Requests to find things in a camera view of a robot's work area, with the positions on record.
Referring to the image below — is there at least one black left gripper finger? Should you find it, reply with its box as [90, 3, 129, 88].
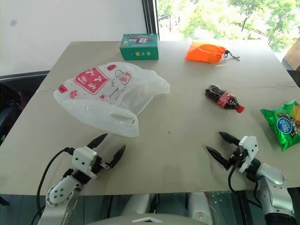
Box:
[106, 144, 127, 169]
[87, 133, 108, 150]

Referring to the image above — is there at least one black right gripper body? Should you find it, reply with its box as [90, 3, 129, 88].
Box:
[226, 142, 247, 170]

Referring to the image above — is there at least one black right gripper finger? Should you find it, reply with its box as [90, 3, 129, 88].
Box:
[218, 131, 241, 148]
[205, 146, 232, 171]

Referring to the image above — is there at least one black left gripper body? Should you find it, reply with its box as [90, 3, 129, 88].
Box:
[92, 154, 111, 174]

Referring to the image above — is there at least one white plastic bag red print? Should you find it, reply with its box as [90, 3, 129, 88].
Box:
[53, 61, 171, 138]

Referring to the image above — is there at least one cola bottle red label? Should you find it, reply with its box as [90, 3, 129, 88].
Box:
[204, 83, 245, 114]

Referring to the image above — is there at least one white rounded robot leg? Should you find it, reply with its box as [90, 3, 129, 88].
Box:
[120, 194, 156, 215]
[188, 192, 213, 225]

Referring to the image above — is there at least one green chips bag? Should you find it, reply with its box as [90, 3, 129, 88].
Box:
[260, 98, 300, 152]

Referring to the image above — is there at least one black chair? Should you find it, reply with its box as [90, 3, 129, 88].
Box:
[0, 70, 51, 146]

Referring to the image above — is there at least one green cardboard box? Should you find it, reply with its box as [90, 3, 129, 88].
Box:
[119, 33, 160, 61]

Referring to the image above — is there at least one brown cardboard box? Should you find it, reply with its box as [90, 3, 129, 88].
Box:
[282, 43, 300, 71]

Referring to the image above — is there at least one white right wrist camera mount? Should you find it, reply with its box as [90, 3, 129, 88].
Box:
[238, 135, 259, 174]

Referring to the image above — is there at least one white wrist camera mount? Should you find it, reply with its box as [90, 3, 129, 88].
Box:
[238, 135, 259, 174]
[71, 147, 98, 180]

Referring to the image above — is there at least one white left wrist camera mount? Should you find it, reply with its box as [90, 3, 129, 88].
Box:
[71, 147, 98, 180]

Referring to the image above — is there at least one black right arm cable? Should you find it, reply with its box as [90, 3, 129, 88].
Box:
[227, 152, 263, 209]

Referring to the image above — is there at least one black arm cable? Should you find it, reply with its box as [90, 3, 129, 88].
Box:
[29, 147, 75, 225]
[227, 152, 263, 209]

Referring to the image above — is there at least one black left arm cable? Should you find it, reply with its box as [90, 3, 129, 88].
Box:
[29, 147, 75, 225]

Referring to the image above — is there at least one orange drawstring pouch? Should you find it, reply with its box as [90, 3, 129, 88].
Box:
[184, 41, 240, 65]

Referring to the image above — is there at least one dark window frame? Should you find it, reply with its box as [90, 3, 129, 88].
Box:
[142, 0, 160, 41]

